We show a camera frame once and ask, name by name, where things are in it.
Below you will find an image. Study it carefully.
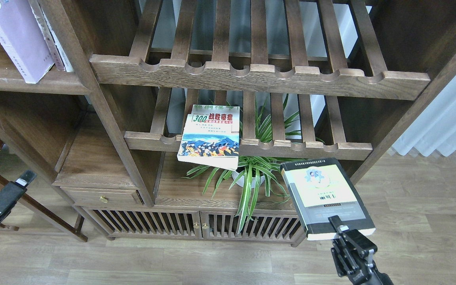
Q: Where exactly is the dark wooden bookshelf unit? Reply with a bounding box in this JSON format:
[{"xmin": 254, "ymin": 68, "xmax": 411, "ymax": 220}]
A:
[{"xmin": 0, "ymin": 0, "xmax": 456, "ymax": 247}]

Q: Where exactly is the pale lilac white book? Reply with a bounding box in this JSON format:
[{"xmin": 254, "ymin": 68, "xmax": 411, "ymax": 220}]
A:
[{"xmin": 0, "ymin": 0, "xmax": 54, "ymax": 84}]

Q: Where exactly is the white standing book on shelf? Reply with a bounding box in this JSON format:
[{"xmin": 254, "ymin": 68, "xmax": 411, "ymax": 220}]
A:
[{"xmin": 29, "ymin": 0, "xmax": 74, "ymax": 72}]

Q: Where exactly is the yellow grey thick book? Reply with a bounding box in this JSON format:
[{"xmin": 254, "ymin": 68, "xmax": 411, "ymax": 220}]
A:
[{"xmin": 280, "ymin": 158, "xmax": 375, "ymax": 241}]

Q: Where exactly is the green blue illustrated book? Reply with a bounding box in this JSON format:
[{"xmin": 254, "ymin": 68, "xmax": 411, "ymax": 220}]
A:
[{"xmin": 177, "ymin": 104, "xmax": 239, "ymax": 170}]

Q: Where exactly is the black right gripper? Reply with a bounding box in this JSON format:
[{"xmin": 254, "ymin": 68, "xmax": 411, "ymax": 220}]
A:
[{"xmin": 328, "ymin": 215, "xmax": 393, "ymax": 285}]

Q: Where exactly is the white curtain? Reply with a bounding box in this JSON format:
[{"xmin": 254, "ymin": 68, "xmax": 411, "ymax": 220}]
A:
[{"xmin": 392, "ymin": 75, "xmax": 456, "ymax": 156}]

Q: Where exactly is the green spider plant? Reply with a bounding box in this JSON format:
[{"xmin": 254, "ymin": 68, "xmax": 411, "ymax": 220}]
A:
[{"xmin": 184, "ymin": 93, "xmax": 302, "ymax": 235}]

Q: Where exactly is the white plant pot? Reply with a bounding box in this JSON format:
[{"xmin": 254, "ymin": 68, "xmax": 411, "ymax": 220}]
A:
[{"xmin": 232, "ymin": 169, "xmax": 266, "ymax": 189}]

